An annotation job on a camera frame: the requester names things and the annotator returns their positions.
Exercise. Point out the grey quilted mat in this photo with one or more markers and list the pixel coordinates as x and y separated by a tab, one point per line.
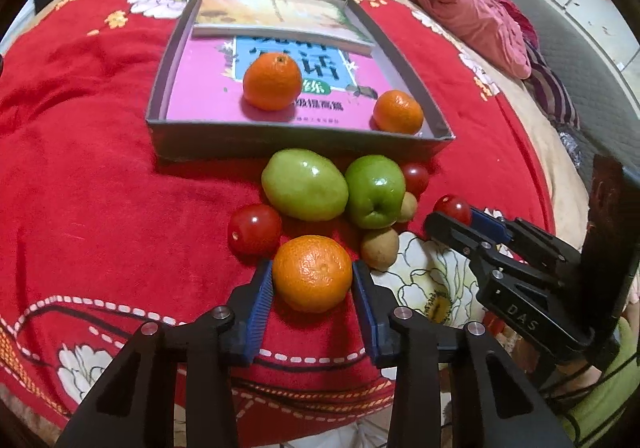
575	43

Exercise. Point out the small kiwi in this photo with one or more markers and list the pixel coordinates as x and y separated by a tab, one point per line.
407	206

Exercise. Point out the large green apple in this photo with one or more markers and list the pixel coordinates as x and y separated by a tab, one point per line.
305	183

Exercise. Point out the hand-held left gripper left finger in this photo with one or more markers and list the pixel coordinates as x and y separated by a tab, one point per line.
260	303

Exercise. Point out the red floral blanket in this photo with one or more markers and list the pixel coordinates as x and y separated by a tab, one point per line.
75	153

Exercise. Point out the beige bed sheet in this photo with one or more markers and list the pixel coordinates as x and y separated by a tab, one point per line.
550	168

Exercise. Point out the silver foil wrapper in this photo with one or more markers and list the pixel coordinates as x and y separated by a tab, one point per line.
570	148

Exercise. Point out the yellow floral book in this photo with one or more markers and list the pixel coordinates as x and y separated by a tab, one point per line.
260	3

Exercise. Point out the large orange with navel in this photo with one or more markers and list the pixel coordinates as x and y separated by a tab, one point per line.
272	81

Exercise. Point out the pink book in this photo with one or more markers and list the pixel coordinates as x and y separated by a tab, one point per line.
200	98

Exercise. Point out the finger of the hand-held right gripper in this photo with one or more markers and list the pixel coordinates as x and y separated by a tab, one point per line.
492	225
450	228

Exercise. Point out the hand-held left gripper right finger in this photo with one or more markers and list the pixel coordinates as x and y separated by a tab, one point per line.
367	313

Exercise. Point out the large cherry tomato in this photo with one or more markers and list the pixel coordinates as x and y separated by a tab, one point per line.
255	228

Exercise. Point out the large kiwi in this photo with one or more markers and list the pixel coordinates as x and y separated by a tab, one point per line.
380	248

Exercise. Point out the small orange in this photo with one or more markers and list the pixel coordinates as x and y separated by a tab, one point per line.
398	112

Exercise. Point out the green cloth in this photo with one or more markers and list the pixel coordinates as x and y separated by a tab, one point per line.
610	403

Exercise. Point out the striped cloth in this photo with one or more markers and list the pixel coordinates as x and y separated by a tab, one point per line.
550	83

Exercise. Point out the magenta cloth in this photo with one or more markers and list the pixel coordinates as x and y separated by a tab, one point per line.
515	13

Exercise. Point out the medium orange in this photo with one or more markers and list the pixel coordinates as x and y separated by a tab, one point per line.
312	273

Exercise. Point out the small green apple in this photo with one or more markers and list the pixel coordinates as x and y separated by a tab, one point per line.
375	198

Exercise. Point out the grey cardboard box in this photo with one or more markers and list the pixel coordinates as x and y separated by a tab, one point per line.
200	143

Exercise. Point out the small cherry tomato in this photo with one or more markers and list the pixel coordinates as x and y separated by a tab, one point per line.
416	178

